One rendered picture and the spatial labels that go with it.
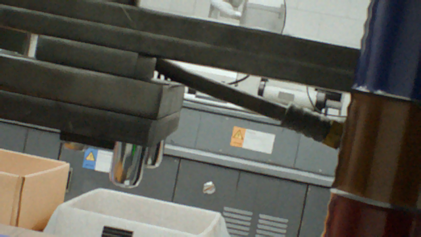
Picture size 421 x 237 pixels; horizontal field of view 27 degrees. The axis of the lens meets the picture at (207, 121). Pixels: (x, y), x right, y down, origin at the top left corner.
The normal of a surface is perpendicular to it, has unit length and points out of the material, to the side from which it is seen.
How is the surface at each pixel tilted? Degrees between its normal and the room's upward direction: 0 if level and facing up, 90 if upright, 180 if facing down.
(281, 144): 90
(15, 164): 93
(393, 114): 76
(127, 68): 90
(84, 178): 90
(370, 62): 104
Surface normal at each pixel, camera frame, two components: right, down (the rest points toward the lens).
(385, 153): -0.40, 0.22
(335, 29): -0.10, 0.04
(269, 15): 0.22, 0.10
